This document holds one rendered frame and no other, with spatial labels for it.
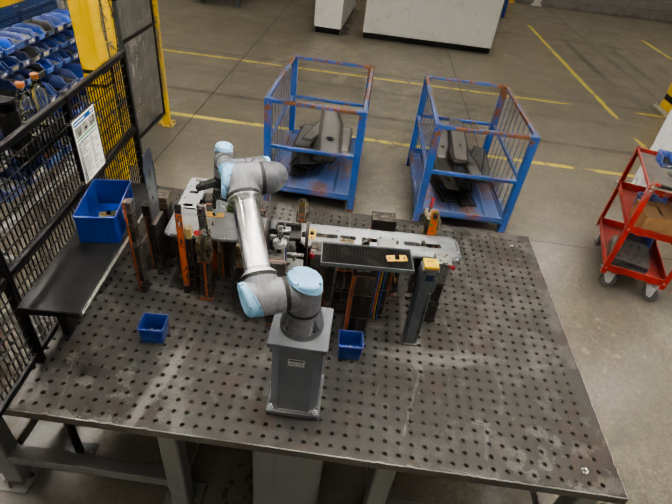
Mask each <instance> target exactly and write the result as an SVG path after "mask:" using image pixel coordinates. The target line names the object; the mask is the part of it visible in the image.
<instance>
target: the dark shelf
mask: <svg viewBox="0 0 672 504"><path fill-rule="evenodd" d="M131 186H132V192H133V197H134V202H135V213H136V218H137V220H136V222H138V223H139V222H140V221H141V219H142V217H143V214H142V209H141V205H142V203H143V201H144V200H148V198H147V192H146V186H145V184H137V183H131ZM128 240H129V237H128V232H127V227H126V229H125V231H124V234H123V236H122V239H121V242H119V243H92V242H80V239H79V236H78V232H77V230H76V232H75V233H74V234H73V236H72V237H71V238H70V239H69V241H68V242H67V243H66V245H65V246H64V247H63V248H62V250H61V251H60V252H59V254H58V255H57V256H56V258H55V259H54V260H53V261H52V263H51V264H50V265H49V267H48V268H47V269H46V270H45V272H44V273H43V274H42V276H41V277H40V278H39V280H38V281H37V282H36V283H35V285H34V286H33V287H32V289H31V290H30V291H29V292H28V294H27V295H26V296H25V298H24V299H23V300H22V302H21V303H20V304H19V305H18V307H17V311H18V313H19V314H29V315H40V316H52V317H64V318H75V319H81V317H82V316H83V314H84V313H85V311H86V309H87V308H88V306H89V304H90V303H91V301H92V300H93V298H94V296H95V295H96V293H97V291H98V290H99V288H100V286H101V285H102V283H103V281H104V280H105V278H106V277H107V275H108V273H109V272H110V270H111V268H112V267H113V265H114V263H115V262H116V260H117V258H118V257H119V255H120V254H121V252H122V250H123V249H124V247H125V245H126V244H127V242H128Z"/></svg>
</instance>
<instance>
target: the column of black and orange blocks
mask: <svg viewBox="0 0 672 504"><path fill-rule="evenodd" d="M122 208H123V212H124V217H125V222H126V227H127V232H128V237H129V242H130V246H131V251H132V256H133V261H134V266H135V271H136V276H137V281H138V285H139V290H140V292H143V293H147V292H148V290H149V288H150V282H149V280H148V279H146V278H147V273H146V267H145V266H146V264H145V262H144V261H145V260H144V255H143V249H142V244H141V243H140V242H141V240H140V236H139V231H138V226H139V223H138V222H136V220H137V218H136V213H135V204H134V199H133V198H128V199H126V198H125V199H124V200H123V201H122Z"/></svg>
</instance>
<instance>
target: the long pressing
mask: <svg viewBox="0 0 672 504"><path fill-rule="evenodd" d="M181 210H182V216H183V225H192V229H193V238H192V239H196V237H197V236H195V235H194V231H195V230H198V228H199V222H198V216H197V215H196V214H197V210H196V209H186V208H181ZM218 213H224V217H223V218H217V217H208V224H209V228H210V229H212V233H211V234H212V241H222V242H233V243H237V240H238V233H237V228H236V221H235V216H234V213H227V212H218ZM174 214H175V212H174V213H173V215H172V217H171V219H170V221H169V222H168V224H167V226H166V228H165V230H164V233H165V235H167V236H170V237H177V230H176V223H175V215H174ZM261 220H262V225H263V230H264V234H265V226H266V222H267V218H265V217H263V216H261ZM212 221H213V223H214V225H212ZM277 221H278V220H271V229H276V228H275V224H276V222H277ZM310 228H312V229H317V230H316V234H328V235H337V239H335V238H324V237H316V239H315V240H312V239H309V243H308V248H311V242H312V241H317V242H322V241H329V242H340V239H341V238H340V237H341V236H349V237H355V239H356V240H354V241H355V244H361V242H362V238H370V239H376V240H377V241H378V237H379V236H381V237H391V238H395V241H397V242H398V244H396V248H403V249H411V250H412V257H413V258H419V259H423V258H433V257H434V254H435V252H446V253H449V254H450V258H451V261H452V262H459V261H460V260H461V259H462V256H461V253H460V249H459V246H458V243H457V241H456V240H455V239H454V238H451V237H444V236H434V235H423V234H413V233H402V232H392V231H382V230H371V229H361V228H351V227H340V226H330V225H320V224H310ZM276 230H281V229H279V228H278V229H276ZM423 240H424V241H425V242H426V243H425V245H426V244H432V245H439V246H440V248H429V247H426V246H421V245H420V244H421V242H422V241H423ZM404 242H411V243H418V244H419V246H408V245H405V244H404Z"/></svg>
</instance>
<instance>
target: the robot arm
mask: <svg viewBox="0 0 672 504"><path fill-rule="evenodd" d="M214 151H215V155H214V172H213V174H214V178H212V179H208V180H205V181H201V182H198V183H197V184H196V186H195V188H196V190H197V191H198V192H199V191H203V190H206V189H210V188H213V195H212V198H213V202H212V207H213V212H214V214H215V215H217V213H218V212H225V211H226V208H225V206H228V204H229V205H230V206H232V207H233V210H234V216H235V221H236V227H237V233H238V238H239V244H240V250H241V255H242V261H243V266H244V274H243V275H242V276H241V282H240V283H238V285H237V288H238V293H239V298H240V302H241V305H242V308H243V310H244V312H245V314H246V315H247V316H248V317H250V318H254V317H263V316H267V315H273V314H279V313H283V314H282V316H281V318H280V329H281V331H282V333H283V334H284V335H285V336H286V337H288V338H289V339H291V340H294V341H298V342H307V341H311V340H314V339H315V338H317V337H318V336H319V335H320V334H321V333H322V331H323V326H324V320H323V316H322V313H321V310H320V308H321V299H322V292H323V280H322V277H321V275H320V274H319V273H318V272H317V271H315V270H313V269H311V268H309V267H303V266H299V267H294V268H292V269H291V270H290V271H289V272H288V274H287V276H282V277H278V276H277V272H276V270H274V269H273V268H271V266H270V261H269V255H268V250H267V245H266V240H265V235H264V230H263V225H262V220H261V215H260V210H259V205H258V202H259V201H260V200H261V198H262V197H261V195H267V194H272V193H275V192H277V191H279V190H280V189H281V188H282V187H283V186H284V185H285V184H286V182H287V180H288V172H287V169H286V168H285V166H284V165H282V164H281V163H279V162H276V161H271V160H270V158H269V157H268V156H260V157H245V158H233V155H232V154H233V146H232V144H230V143H229V142H225V141H220V142H217V143H216V145H215V150H214ZM227 202H228V203H227Z"/></svg>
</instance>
